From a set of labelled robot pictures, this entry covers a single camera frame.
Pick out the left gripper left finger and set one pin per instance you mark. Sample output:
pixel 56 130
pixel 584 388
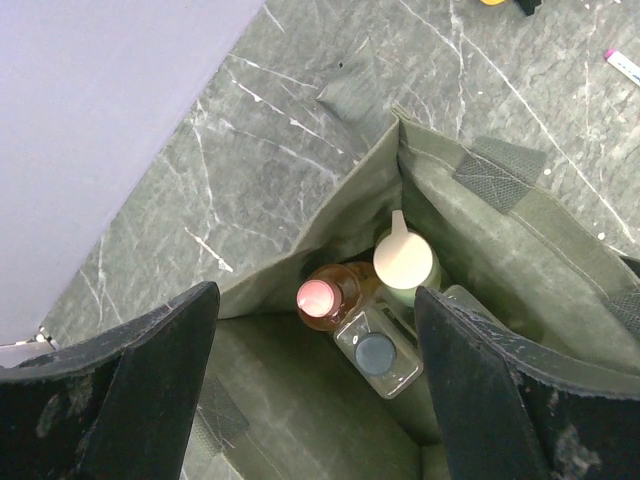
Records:
pixel 117 406

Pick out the orange bottle pink cap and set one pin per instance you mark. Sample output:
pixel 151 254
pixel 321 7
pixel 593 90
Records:
pixel 334 292

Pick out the clear bottle with black label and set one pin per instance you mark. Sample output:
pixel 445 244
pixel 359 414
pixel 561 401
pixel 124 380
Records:
pixel 381 349

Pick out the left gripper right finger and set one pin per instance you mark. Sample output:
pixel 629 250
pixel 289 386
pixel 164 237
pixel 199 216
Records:
pixel 509 408

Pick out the pink marker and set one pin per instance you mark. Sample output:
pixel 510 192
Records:
pixel 624 65

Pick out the green bottle beige cap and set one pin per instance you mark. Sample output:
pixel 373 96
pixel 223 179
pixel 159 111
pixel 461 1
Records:
pixel 404 261

